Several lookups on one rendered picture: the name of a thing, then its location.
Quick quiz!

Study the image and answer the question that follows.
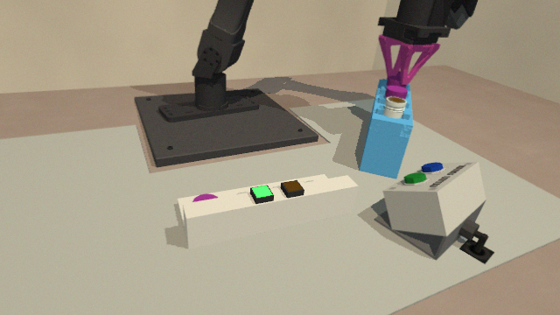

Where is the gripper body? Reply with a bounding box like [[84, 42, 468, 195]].
[[378, 0, 451, 45]]

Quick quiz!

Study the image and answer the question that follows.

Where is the cream long bar with two dark lamps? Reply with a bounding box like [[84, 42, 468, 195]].
[[178, 174, 359, 249]]

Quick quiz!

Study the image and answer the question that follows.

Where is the blue rectangular tube holder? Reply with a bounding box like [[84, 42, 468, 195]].
[[360, 79, 413, 179]]

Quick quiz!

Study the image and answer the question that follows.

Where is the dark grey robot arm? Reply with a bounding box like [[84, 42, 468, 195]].
[[158, 0, 478, 123]]

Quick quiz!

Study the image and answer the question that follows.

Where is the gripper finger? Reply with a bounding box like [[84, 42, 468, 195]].
[[378, 35, 402, 77], [401, 42, 440, 85]]

